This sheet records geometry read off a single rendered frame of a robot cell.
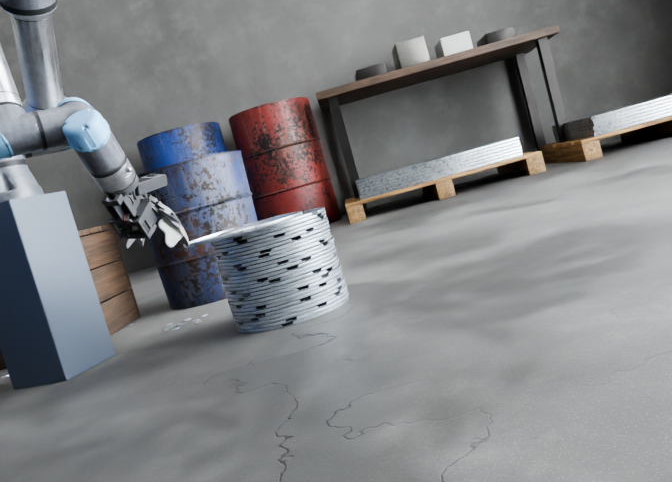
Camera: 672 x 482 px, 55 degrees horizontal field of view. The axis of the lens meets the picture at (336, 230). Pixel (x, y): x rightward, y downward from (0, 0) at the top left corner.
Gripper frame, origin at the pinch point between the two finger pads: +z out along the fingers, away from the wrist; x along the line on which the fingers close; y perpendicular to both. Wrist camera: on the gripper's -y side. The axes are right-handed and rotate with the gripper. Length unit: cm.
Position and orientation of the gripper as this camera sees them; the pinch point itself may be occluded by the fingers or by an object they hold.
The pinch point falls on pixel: (165, 241)
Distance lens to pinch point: 147.0
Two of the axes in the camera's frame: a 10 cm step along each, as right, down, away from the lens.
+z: 2.3, 6.8, 6.9
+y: -1.9, 7.3, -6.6
